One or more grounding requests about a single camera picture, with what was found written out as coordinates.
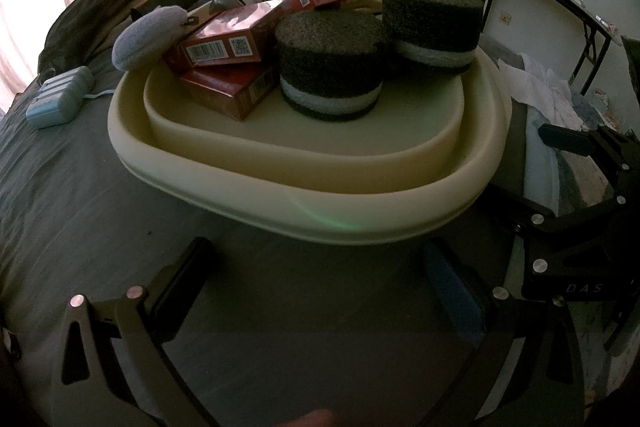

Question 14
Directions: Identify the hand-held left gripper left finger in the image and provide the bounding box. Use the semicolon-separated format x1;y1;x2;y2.
50;236;221;427

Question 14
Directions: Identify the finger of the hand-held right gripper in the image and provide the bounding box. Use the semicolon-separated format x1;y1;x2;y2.
485;182;627;238
537;123;640;208

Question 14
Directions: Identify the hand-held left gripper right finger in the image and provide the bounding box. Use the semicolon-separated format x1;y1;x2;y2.
421;238;587;427

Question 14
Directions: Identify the cream plastic basin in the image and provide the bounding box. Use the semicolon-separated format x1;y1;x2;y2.
107;0;513;247

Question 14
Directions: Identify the black foam cylinder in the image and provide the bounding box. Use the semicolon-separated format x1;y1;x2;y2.
274;11;386;122
380;0;485;75

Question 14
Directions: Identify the large red cardboard box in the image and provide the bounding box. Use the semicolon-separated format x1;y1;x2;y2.
177;62;280;122

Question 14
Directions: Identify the grey oval pouch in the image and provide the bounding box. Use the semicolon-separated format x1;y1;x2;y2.
111;5;190;72

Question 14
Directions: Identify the shiny red cardboard box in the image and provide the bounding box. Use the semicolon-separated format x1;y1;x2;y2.
162;0;293;72

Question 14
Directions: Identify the person's left hand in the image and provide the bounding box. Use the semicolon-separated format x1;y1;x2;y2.
277;408;337;427

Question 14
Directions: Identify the patchwork blanket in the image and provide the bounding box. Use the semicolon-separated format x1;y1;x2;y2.
492;42;640;408

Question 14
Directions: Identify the white crumpled cloth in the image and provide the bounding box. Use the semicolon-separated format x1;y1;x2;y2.
497;52;588;130

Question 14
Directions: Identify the pale blue plastic device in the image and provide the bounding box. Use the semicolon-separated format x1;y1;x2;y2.
25;66;96;130

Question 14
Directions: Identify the dark green bag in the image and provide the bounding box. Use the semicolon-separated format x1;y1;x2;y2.
37;0;201;72

